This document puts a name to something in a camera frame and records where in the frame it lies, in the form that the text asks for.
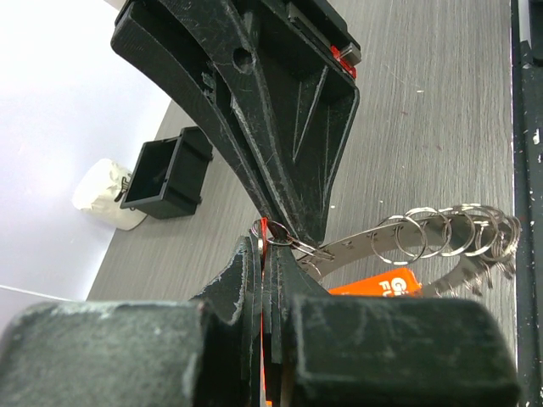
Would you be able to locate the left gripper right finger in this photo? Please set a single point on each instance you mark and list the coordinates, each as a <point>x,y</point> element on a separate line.
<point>326,350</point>

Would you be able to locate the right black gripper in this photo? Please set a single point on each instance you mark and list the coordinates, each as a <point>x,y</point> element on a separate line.
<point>290,67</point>

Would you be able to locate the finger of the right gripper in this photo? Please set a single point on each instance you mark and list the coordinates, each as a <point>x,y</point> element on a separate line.
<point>146,38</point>

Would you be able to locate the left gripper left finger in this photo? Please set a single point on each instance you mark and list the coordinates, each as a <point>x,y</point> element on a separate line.
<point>200,352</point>

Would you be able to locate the large metal disc keyring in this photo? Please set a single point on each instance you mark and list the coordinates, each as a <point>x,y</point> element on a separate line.
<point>482,238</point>

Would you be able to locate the orange snack pouch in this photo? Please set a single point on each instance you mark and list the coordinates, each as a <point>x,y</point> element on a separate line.
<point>391,283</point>

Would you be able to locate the black plastic bin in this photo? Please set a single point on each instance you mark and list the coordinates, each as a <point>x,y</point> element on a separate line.
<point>169,174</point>

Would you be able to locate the white toilet paper roll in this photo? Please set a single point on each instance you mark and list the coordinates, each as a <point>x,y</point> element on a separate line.
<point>100,192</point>

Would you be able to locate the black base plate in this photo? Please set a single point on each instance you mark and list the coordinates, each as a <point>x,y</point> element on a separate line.
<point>526,36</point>

